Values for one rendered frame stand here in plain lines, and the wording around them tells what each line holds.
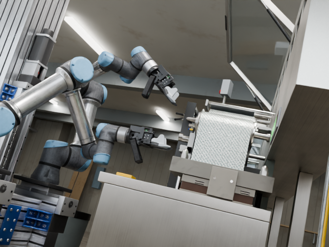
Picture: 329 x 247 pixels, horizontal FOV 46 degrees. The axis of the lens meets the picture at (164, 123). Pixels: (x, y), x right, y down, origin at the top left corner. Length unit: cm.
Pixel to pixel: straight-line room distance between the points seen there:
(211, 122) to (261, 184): 41
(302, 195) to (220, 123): 49
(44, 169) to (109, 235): 72
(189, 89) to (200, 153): 485
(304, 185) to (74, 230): 377
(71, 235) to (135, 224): 375
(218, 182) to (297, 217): 50
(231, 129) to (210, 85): 475
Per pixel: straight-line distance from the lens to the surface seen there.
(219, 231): 145
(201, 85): 654
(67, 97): 191
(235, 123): 178
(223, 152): 174
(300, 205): 186
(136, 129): 181
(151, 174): 1131
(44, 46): 211
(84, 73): 176
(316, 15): 103
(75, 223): 519
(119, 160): 1182
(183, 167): 154
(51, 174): 211
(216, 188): 150
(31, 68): 207
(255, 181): 152
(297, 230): 186
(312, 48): 99
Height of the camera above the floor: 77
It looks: 14 degrees up
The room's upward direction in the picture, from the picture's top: 14 degrees clockwise
